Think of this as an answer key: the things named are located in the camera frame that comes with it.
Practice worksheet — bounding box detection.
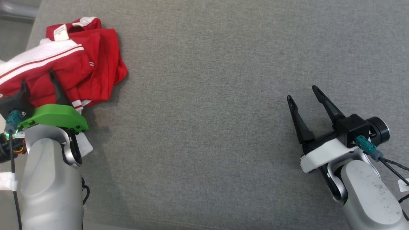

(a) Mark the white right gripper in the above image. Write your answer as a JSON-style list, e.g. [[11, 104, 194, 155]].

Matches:
[[287, 85, 366, 174]]

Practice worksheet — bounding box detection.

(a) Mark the arm teal-plug black cable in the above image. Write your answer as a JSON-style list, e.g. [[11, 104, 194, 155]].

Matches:
[[356, 135, 409, 205], [5, 110, 25, 230]]

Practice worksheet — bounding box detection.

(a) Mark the white cloth strap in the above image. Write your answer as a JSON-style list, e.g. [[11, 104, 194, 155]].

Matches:
[[0, 172, 18, 192]]

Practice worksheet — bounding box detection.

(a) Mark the grey fabric sofa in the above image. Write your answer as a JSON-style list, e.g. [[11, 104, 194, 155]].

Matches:
[[0, 0, 409, 230]]

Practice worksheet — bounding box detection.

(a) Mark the right arm teal-plug black cable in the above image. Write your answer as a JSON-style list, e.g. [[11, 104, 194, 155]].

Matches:
[[356, 135, 409, 205]]

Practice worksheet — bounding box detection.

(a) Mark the left arm teal-plug black cable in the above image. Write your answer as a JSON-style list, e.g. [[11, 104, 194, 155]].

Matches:
[[5, 110, 25, 230]]

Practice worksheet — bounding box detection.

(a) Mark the white flat label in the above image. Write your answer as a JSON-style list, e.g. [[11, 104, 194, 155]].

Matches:
[[76, 132, 94, 157]]

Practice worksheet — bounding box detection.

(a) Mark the thin black looped cable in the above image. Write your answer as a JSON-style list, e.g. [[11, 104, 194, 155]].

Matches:
[[81, 177, 91, 205]]

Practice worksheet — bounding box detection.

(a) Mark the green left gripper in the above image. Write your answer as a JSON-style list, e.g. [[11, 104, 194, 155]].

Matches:
[[18, 70, 89, 133]]

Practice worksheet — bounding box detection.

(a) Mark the grey metal frame leg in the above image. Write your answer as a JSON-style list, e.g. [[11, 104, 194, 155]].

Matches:
[[0, 0, 39, 20]]

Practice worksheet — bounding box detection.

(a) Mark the red Bulls jersey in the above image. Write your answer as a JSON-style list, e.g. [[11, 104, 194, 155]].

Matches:
[[0, 17, 128, 113]]

